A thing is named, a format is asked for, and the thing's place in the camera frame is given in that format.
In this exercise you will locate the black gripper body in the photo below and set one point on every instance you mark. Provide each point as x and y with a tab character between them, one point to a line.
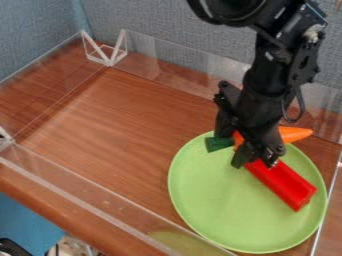
258	113

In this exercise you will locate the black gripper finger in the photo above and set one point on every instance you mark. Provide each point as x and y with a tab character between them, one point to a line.
266	148
225	123

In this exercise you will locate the orange toy carrot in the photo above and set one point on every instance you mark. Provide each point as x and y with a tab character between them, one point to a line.
290	134

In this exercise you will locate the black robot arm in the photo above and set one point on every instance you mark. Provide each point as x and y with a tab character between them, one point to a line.
290	32

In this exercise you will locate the green plate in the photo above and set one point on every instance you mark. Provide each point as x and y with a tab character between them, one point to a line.
230	208

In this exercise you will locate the red plastic block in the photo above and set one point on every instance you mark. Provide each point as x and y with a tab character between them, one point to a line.
285	182

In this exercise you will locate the clear acrylic corner bracket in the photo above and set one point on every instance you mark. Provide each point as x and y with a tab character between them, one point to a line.
105	54

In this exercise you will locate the clear acrylic enclosure wall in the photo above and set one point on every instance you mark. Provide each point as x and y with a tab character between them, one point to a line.
90	134

